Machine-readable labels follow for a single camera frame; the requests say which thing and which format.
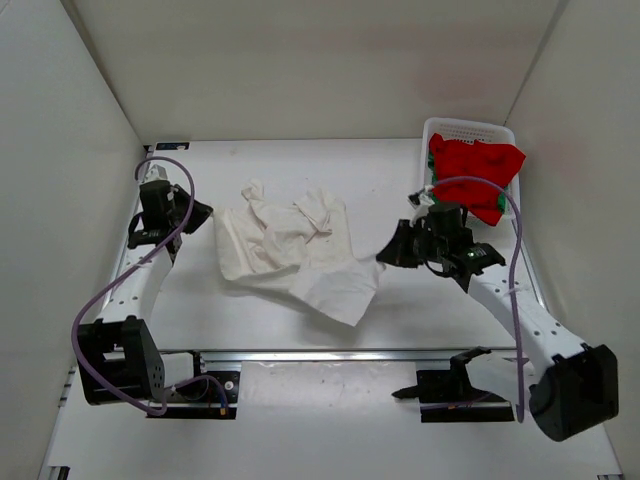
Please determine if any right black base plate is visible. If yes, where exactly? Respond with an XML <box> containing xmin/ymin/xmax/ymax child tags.
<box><xmin>391</xmin><ymin>370</ymin><xmax>515</xmax><ymax>424</ymax></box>

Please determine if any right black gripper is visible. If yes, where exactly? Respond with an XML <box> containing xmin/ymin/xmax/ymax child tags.
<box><xmin>376</xmin><ymin>220</ymin><xmax>447</xmax><ymax>270</ymax></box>

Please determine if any aluminium rail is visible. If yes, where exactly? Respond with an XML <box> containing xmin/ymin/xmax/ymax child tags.
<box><xmin>189</xmin><ymin>349</ymin><xmax>521</xmax><ymax>364</ymax></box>

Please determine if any white t shirt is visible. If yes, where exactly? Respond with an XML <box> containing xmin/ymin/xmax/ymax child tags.
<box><xmin>213</xmin><ymin>180</ymin><xmax>385</xmax><ymax>326</ymax></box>

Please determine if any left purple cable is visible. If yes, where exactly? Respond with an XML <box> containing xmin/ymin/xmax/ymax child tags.
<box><xmin>71</xmin><ymin>156</ymin><xmax>231</xmax><ymax>417</ymax></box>

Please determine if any green t shirt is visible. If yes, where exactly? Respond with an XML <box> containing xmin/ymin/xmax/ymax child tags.
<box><xmin>429</xmin><ymin>152</ymin><xmax>523</xmax><ymax>226</ymax></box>

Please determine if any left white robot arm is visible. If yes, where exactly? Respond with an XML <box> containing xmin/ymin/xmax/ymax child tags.
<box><xmin>76</xmin><ymin>180</ymin><xmax>212</xmax><ymax>405</ymax></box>

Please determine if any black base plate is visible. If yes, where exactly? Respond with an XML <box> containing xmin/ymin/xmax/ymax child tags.
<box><xmin>391</xmin><ymin>370</ymin><xmax>515</xmax><ymax>424</ymax></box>
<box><xmin>151</xmin><ymin>367</ymin><xmax>241</xmax><ymax>420</ymax></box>

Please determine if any red t shirt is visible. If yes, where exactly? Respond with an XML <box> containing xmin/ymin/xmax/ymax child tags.
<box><xmin>428</xmin><ymin>134</ymin><xmax>526</xmax><ymax>226</ymax></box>

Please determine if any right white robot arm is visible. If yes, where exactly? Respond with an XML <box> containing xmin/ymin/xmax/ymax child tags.
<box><xmin>376</xmin><ymin>203</ymin><xmax>619</xmax><ymax>442</ymax></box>

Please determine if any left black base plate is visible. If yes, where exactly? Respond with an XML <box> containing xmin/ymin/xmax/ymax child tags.
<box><xmin>151</xmin><ymin>367</ymin><xmax>241</xmax><ymax>420</ymax></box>

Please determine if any dark blue label sticker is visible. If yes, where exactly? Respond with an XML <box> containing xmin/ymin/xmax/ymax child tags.
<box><xmin>155</xmin><ymin>142</ymin><xmax>190</xmax><ymax>151</ymax></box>

